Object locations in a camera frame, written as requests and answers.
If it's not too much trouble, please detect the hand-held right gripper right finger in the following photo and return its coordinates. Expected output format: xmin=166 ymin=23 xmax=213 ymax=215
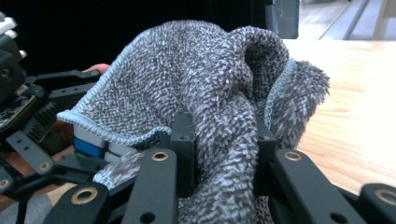
xmin=253 ymin=115 xmax=368 ymax=224

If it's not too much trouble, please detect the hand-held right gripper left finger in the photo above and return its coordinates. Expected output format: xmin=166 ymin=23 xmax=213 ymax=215
xmin=120 ymin=111 xmax=195 ymax=224

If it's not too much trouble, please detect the multicoloured puzzle cube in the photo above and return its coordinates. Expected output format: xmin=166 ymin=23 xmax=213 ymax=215
xmin=73 ymin=124 xmax=139 ymax=166

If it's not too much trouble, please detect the grey terry cloth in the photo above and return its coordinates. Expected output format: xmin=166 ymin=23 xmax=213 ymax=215
xmin=56 ymin=20 xmax=331 ymax=224

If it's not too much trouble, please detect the black cabinet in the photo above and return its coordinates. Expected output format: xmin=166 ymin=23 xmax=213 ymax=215
xmin=264 ymin=0 xmax=300 ymax=40

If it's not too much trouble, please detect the light wooden furniture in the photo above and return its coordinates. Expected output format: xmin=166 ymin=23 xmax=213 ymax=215
xmin=373 ymin=0 xmax=396 ymax=41

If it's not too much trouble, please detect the pale metal rail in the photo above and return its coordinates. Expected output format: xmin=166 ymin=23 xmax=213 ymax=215
xmin=317 ymin=0 xmax=370 ymax=41

